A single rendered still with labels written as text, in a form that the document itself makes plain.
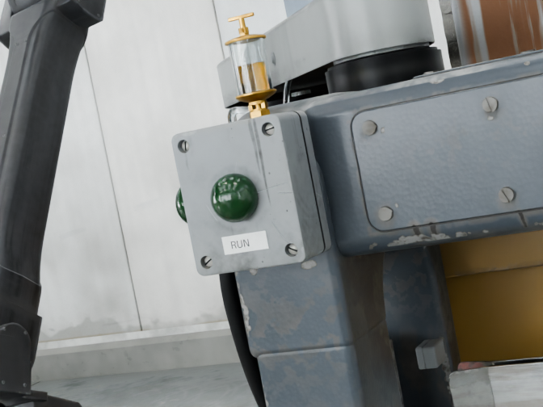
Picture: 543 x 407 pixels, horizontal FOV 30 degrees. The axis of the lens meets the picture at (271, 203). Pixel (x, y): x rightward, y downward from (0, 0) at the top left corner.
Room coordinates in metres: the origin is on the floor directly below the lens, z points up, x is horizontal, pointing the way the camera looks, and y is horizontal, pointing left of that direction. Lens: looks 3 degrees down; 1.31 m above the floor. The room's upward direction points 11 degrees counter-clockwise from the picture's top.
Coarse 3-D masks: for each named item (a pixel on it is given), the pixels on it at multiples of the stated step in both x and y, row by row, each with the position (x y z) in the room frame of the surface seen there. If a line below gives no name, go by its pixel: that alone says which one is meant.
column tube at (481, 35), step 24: (456, 0) 1.09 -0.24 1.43; (480, 0) 1.08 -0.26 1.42; (504, 0) 1.07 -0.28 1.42; (528, 0) 1.06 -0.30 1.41; (456, 24) 1.10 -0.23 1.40; (480, 24) 1.08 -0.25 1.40; (504, 24) 1.07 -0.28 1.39; (528, 24) 1.06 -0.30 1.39; (480, 48) 1.09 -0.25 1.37; (504, 48) 1.08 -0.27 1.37; (528, 48) 1.06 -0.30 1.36
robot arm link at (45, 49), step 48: (48, 0) 0.97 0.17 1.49; (96, 0) 0.98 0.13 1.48; (48, 48) 0.95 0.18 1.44; (0, 96) 0.94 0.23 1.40; (48, 96) 0.94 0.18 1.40; (0, 144) 0.90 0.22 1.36; (48, 144) 0.92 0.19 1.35; (0, 192) 0.86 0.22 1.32; (48, 192) 0.90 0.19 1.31; (0, 240) 0.84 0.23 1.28; (0, 288) 0.81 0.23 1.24
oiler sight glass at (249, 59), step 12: (240, 48) 0.68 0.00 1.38; (252, 48) 0.68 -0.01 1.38; (264, 48) 0.69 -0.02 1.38; (240, 60) 0.68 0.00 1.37; (252, 60) 0.68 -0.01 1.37; (264, 60) 0.69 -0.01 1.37; (240, 72) 0.68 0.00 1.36; (252, 72) 0.68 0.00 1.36; (264, 72) 0.68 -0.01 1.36; (240, 84) 0.69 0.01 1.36; (252, 84) 0.68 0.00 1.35; (264, 84) 0.68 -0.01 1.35
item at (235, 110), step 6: (288, 84) 0.96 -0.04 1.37; (288, 90) 0.95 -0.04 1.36; (288, 96) 0.95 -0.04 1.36; (288, 102) 0.95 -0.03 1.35; (234, 108) 0.78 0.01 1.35; (240, 108) 0.77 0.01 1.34; (246, 108) 0.77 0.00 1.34; (228, 114) 0.79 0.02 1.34; (234, 114) 0.78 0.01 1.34; (228, 120) 0.80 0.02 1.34; (234, 120) 0.80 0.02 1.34
